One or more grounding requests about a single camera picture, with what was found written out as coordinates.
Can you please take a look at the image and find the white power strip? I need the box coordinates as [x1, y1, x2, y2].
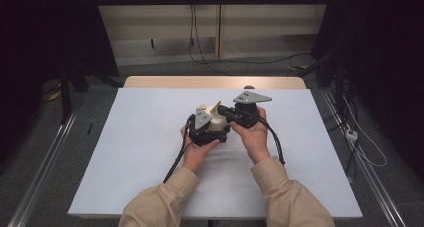
[345, 128, 359, 144]

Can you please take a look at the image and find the left hand-held gripper cable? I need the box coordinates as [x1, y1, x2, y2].
[162, 114, 197, 184]

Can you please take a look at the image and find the person's left hand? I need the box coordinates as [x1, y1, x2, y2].
[179, 124, 222, 174]

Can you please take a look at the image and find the black metal stand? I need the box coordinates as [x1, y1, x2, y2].
[58, 60, 124, 125]

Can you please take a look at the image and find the right hand-held gripper cable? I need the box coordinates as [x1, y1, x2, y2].
[255, 114, 286, 167]

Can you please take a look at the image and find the black metal crossbar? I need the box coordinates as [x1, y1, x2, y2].
[94, 0, 336, 7]

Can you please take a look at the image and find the dark curtain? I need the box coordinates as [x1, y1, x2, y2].
[310, 0, 424, 175]
[0, 0, 120, 165]

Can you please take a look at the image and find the person's right hand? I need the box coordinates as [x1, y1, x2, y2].
[229, 106, 272, 165]

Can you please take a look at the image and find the hand-held gripper cable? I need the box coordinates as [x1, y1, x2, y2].
[255, 114, 286, 167]
[162, 114, 197, 184]

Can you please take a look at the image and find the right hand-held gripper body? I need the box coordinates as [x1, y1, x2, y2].
[229, 90, 273, 130]

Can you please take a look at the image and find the aluminium floor rail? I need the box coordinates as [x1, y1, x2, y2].
[319, 87, 408, 227]
[7, 109, 78, 227]

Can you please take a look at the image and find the white table cover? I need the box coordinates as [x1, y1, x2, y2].
[67, 87, 364, 221]

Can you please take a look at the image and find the wooden table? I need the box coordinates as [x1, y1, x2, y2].
[122, 75, 307, 90]

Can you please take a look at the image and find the white cable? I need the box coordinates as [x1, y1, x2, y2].
[342, 95, 388, 169]

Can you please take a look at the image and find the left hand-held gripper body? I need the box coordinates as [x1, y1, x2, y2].
[187, 108, 221, 148]

